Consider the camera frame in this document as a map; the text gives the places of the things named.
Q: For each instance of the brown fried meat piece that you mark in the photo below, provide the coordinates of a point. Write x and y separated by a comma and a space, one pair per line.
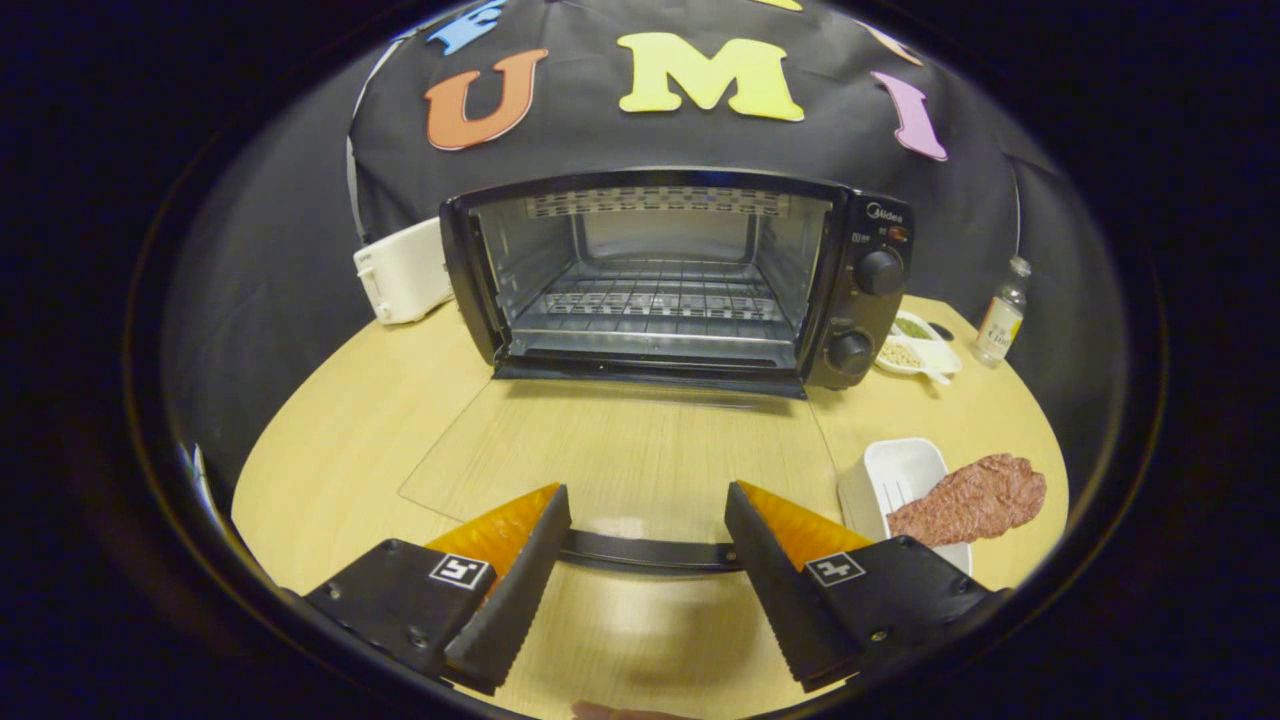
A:
975, 498

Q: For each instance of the white divided spice dish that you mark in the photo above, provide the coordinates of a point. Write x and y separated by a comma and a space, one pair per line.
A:
935, 352

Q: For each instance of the clear bottle with yellow label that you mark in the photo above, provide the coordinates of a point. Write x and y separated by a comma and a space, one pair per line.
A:
1000, 325

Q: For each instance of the white bread toaster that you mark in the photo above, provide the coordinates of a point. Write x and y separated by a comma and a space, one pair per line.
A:
405, 270

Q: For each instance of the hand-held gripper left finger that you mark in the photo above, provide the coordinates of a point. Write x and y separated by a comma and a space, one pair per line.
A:
512, 590

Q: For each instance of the black toaster oven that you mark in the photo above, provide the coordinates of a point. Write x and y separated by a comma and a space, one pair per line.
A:
870, 305

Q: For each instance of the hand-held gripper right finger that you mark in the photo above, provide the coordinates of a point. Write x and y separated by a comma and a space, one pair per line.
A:
775, 590

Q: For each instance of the small white rectangular tray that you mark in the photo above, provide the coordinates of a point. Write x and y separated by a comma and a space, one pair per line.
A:
900, 475

